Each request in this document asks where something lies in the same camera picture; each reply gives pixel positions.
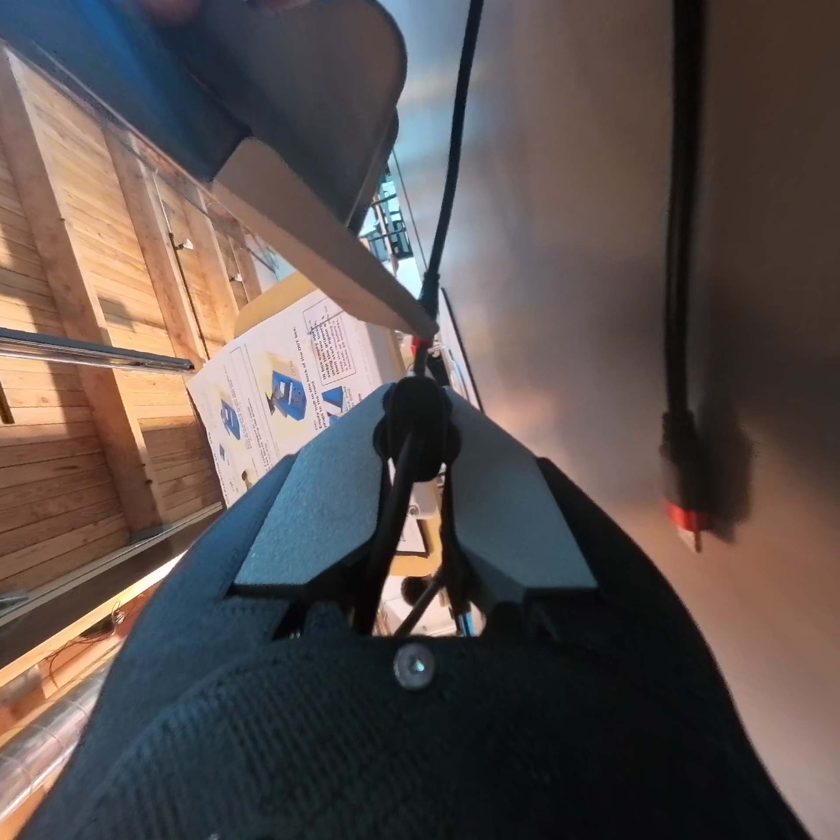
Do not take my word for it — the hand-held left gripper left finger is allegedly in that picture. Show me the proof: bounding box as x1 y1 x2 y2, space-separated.
226 385 392 634

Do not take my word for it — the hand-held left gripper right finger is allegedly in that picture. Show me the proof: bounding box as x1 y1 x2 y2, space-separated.
440 386 599 619

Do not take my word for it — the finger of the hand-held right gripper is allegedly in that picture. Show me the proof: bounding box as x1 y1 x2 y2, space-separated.
212 136 441 340

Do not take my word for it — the dark grey usb hub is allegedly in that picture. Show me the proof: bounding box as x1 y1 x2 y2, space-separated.
353 375 462 637

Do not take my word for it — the black cable with red plugs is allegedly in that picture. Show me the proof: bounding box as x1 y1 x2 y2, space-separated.
410 0 716 555

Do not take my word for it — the person's right hand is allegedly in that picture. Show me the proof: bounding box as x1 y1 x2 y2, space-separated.
141 0 316 24

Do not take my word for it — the printed instruction sheet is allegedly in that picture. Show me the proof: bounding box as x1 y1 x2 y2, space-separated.
185 292 398 509

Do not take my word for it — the silver metal pipe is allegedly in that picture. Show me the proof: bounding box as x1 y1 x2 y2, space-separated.
0 327 196 376

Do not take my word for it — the silver ventilation duct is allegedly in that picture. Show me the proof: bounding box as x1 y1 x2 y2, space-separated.
0 656 116 828

